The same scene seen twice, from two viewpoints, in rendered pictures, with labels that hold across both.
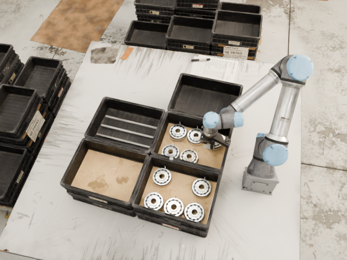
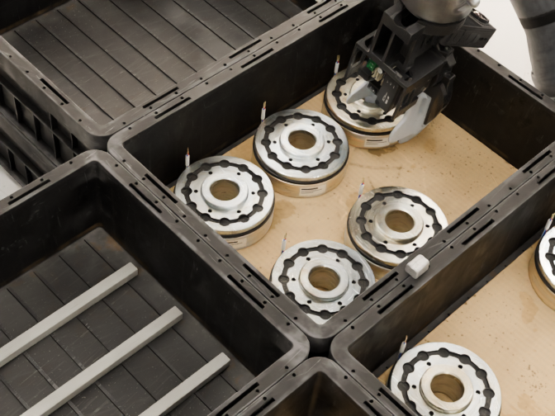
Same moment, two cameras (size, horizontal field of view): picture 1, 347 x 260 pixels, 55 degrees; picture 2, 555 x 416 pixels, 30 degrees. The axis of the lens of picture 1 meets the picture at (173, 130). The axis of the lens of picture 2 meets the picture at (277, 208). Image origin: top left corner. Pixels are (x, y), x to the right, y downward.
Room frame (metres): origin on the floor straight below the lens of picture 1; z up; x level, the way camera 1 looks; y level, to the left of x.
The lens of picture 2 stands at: (0.72, 0.59, 1.67)
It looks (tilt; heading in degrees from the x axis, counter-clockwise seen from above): 51 degrees down; 289
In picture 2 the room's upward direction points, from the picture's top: 8 degrees clockwise
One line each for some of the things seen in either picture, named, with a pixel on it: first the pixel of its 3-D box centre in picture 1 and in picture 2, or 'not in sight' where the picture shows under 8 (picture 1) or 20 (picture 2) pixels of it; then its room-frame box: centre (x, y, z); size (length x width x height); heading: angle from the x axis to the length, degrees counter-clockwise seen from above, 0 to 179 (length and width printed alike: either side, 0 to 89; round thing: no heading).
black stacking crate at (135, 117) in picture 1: (127, 128); (21, 404); (1.04, 0.27, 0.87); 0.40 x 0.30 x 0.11; 69
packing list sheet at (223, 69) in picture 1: (214, 68); not in sight; (1.60, -0.33, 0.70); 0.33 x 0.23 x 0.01; 74
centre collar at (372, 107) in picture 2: not in sight; (371, 95); (0.92, -0.23, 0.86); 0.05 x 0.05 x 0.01
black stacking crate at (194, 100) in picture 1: (205, 103); (159, 24); (1.18, -0.21, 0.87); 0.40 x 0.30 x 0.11; 69
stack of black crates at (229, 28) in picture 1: (234, 43); not in sight; (2.17, -0.61, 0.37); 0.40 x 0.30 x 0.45; 74
